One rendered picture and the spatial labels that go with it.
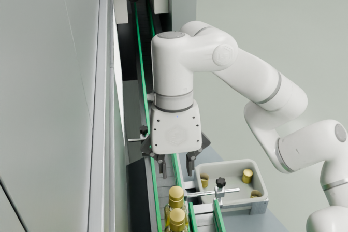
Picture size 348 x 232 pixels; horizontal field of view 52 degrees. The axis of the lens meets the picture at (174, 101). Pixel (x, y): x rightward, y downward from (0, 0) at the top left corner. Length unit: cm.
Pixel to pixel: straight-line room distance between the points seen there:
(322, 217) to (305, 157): 13
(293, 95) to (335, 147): 14
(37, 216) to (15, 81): 11
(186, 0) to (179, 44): 101
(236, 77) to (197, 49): 17
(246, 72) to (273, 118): 14
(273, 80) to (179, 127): 21
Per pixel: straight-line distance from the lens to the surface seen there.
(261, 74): 75
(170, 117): 68
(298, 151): 86
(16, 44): 29
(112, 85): 88
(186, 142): 71
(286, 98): 79
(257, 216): 133
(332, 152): 86
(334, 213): 86
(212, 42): 64
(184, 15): 165
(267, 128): 87
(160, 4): 173
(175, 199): 84
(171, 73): 63
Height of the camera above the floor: 186
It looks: 41 degrees down
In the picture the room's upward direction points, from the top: straight up
